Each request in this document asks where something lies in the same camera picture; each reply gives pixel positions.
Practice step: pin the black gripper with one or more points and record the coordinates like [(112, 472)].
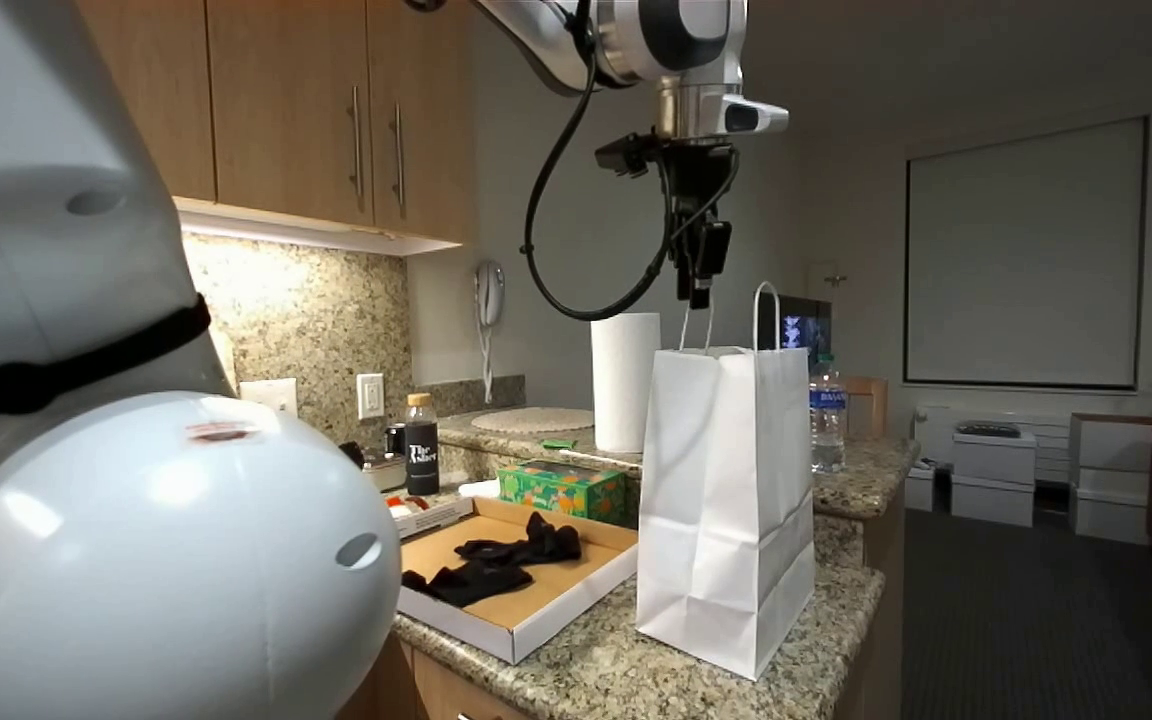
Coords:
[(698, 180)]

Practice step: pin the black ankle sock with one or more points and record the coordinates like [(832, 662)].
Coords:
[(523, 540), (463, 584)]

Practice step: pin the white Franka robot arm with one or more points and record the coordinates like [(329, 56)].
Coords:
[(137, 561)]

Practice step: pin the white paper bag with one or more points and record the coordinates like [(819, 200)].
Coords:
[(721, 506)]

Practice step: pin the green tissue box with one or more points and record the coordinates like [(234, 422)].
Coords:
[(560, 489)]

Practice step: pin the white storage box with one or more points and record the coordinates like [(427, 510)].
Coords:
[(996, 463), (994, 503), (1113, 472), (922, 487)]

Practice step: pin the cardboard cover box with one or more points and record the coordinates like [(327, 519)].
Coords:
[(577, 584)]

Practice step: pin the small lit screen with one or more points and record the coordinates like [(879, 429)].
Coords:
[(810, 329)]

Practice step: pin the white paper towel roll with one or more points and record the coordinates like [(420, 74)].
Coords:
[(616, 385)]

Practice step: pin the blue capped water bottle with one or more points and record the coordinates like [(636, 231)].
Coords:
[(826, 427)]

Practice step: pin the wooden dining chair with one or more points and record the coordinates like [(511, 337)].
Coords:
[(870, 401)]

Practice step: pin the small green packet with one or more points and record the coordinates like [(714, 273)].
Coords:
[(558, 444)]

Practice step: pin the round woven placemat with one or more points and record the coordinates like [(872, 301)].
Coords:
[(528, 422)]

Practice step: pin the white paper napkin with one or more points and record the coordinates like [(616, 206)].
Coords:
[(483, 489)]

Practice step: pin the white projector screen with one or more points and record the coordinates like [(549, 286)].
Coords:
[(1030, 254)]

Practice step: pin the dark sauce bottle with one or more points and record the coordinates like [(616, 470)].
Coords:
[(420, 454)]

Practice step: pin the wooden counter base cabinet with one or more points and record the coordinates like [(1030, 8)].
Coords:
[(449, 695)]

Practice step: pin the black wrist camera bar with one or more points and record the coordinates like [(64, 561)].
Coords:
[(622, 152)]

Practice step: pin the white wall outlet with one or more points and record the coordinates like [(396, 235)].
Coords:
[(270, 396), (369, 392)]

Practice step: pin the wooden wall cabinet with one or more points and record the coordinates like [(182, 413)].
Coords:
[(283, 107)]

